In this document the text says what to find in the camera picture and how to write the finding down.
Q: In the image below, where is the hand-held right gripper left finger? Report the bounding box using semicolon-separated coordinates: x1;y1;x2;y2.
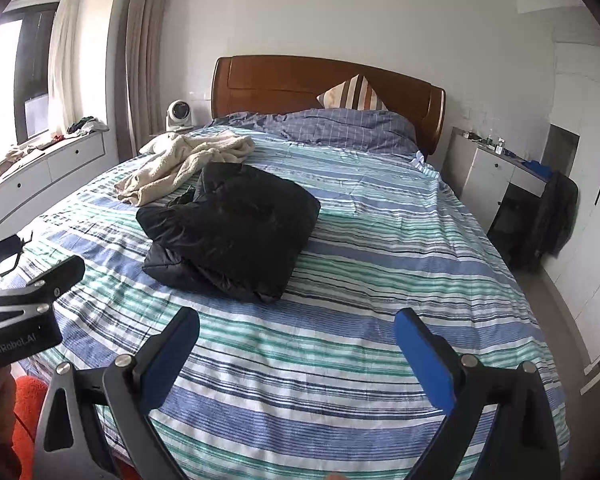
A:
32;306;201;480

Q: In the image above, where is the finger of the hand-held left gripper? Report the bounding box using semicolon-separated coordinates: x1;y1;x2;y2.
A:
0;255;87;333
0;234;25;272

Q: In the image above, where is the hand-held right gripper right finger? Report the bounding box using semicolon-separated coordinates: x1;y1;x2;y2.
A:
395;308;563;480

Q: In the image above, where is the black puffer jacket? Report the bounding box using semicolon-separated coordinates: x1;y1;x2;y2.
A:
136;161;322;303

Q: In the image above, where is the pile of clothes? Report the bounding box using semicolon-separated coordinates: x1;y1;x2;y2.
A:
66;116;110;136

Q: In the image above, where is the orange fuzzy cloth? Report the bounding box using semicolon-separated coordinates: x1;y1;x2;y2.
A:
11;376;51;480

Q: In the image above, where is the beige cloth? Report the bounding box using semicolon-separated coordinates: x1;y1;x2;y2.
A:
0;144;36;191

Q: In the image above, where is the striped bed sheet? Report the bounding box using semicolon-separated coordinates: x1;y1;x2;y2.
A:
0;125;568;480

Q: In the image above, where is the white window cabinet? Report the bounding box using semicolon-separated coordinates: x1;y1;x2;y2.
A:
0;127;108;246

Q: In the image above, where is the beige fleece blanket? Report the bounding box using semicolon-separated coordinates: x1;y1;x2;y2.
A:
112;130;257;207

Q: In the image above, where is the white desk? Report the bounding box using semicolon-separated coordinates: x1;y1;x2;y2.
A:
442;126;551;233

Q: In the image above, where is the dark jacket on chair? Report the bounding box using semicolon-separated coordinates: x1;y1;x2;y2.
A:
510;171;579;271

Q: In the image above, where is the window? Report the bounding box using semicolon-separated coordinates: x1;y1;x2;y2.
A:
0;0;61;171

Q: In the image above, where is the white desk fan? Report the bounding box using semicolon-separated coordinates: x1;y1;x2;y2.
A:
165;100;196;128

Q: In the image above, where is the white sheer curtain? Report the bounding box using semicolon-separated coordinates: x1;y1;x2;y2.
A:
47;0;83;133

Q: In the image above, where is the brown curtain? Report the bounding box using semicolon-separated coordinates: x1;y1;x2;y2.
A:
105;0;173;161

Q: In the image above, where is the blue checked pillow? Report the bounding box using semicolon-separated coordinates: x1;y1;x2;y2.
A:
202;108;420;156

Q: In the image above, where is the white wardrobe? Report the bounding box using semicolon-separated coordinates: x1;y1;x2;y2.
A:
545;0;600;396

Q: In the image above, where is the striped cushion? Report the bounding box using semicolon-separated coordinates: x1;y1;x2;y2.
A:
316;74;388;111

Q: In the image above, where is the wooden headboard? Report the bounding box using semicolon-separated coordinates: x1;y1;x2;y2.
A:
211;55;447;157

